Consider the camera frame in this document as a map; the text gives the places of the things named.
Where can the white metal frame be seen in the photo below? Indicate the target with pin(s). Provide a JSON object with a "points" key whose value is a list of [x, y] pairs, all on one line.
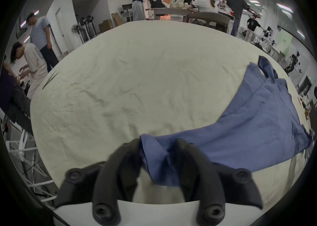
{"points": [[27, 160]]}

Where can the bed with beige sheet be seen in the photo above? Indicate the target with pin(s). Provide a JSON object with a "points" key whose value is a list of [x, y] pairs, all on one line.
{"points": [[148, 83]]}

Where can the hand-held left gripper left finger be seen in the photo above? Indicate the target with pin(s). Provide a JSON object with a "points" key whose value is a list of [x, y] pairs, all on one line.
{"points": [[106, 185]]}

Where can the brown carton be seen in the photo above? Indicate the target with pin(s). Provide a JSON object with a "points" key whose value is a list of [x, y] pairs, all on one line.
{"points": [[106, 24]]}

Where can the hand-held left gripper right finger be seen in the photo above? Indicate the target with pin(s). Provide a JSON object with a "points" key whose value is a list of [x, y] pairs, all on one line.
{"points": [[198, 170]]}

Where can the standing fan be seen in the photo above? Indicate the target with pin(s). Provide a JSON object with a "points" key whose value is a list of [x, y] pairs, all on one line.
{"points": [[74, 29]]}

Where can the grey-brown chair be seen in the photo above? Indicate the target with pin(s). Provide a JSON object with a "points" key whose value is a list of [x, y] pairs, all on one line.
{"points": [[210, 18]]}

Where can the table with bags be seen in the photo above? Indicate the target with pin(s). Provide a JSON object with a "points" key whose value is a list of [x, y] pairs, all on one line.
{"points": [[170, 10]]}

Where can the dark blue shirt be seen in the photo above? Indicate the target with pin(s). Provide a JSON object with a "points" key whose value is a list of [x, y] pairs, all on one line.
{"points": [[260, 126]]}

